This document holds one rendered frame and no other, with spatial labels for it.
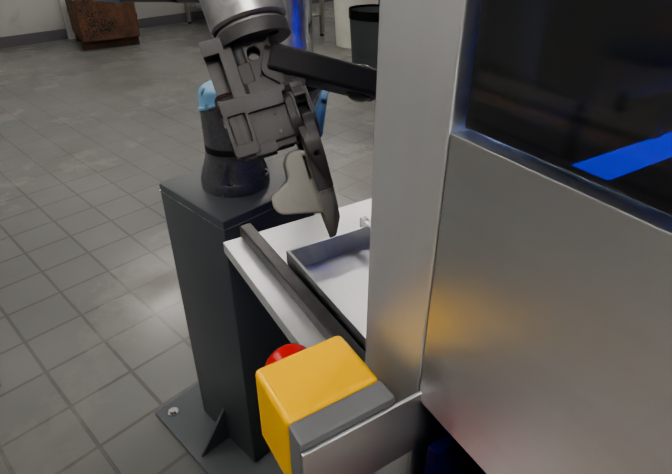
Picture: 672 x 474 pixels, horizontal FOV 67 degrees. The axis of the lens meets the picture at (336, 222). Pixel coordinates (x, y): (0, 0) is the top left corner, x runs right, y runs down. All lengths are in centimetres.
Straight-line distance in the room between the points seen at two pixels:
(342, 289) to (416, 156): 41
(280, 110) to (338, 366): 24
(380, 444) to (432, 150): 21
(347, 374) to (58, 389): 163
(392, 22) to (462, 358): 19
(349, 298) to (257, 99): 30
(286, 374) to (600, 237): 23
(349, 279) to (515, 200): 47
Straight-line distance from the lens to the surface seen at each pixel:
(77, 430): 180
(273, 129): 48
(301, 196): 48
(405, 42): 28
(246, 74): 50
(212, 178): 111
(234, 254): 76
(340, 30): 623
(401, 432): 39
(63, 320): 220
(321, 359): 38
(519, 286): 26
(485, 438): 33
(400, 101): 29
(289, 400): 35
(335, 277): 69
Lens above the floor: 130
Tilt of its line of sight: 31 degrees down
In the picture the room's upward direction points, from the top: straight up
